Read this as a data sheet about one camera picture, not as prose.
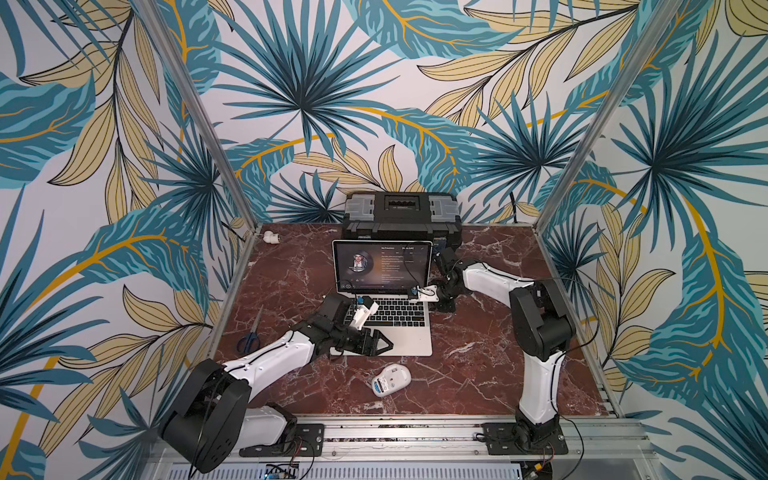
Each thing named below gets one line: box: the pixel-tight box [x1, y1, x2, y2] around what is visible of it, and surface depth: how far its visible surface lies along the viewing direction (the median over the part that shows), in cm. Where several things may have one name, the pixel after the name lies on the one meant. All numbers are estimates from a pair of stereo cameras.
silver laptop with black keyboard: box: [332, 240, 433, 357], surface depth 94 cm
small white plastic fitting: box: [262, 230, 280, 244], surface depth 115 cm
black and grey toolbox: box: [332, 193, 463, 249], surface depth 100 cm
